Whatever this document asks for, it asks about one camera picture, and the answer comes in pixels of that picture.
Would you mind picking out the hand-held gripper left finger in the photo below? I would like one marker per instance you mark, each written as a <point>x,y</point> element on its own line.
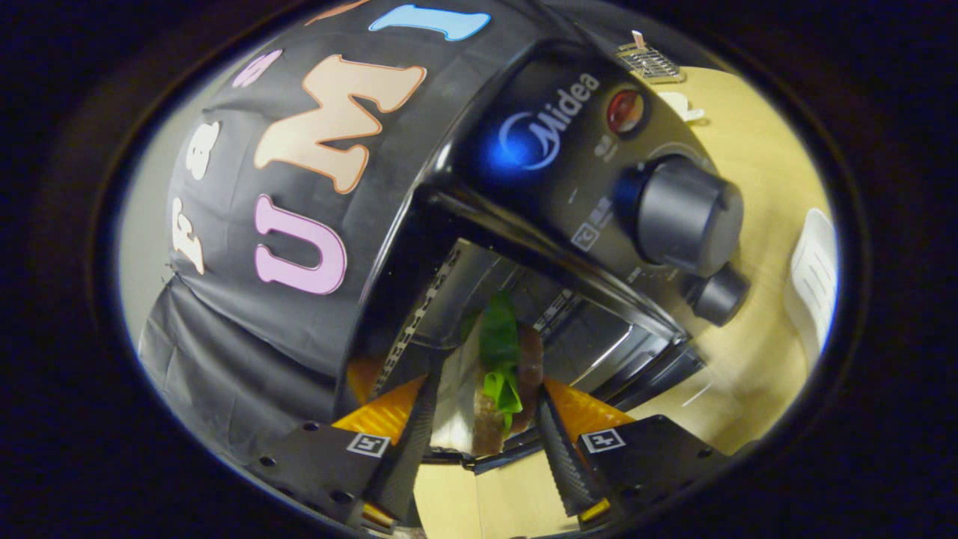
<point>408,449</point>

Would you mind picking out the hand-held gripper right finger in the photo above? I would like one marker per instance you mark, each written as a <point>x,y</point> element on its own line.
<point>569,464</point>

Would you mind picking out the lettuce sandwich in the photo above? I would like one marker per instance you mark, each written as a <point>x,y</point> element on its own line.
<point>498,337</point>

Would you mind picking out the black toaster oven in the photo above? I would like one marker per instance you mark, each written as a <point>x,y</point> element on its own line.
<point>554,180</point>

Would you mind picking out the black backdrop cloth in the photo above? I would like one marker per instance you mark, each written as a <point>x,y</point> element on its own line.
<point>224,352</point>

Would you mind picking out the ribbed metal tray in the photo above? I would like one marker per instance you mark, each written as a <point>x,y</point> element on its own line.
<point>812,277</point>

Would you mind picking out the white divided grain dish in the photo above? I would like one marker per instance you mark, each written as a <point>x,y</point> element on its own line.
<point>681,105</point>

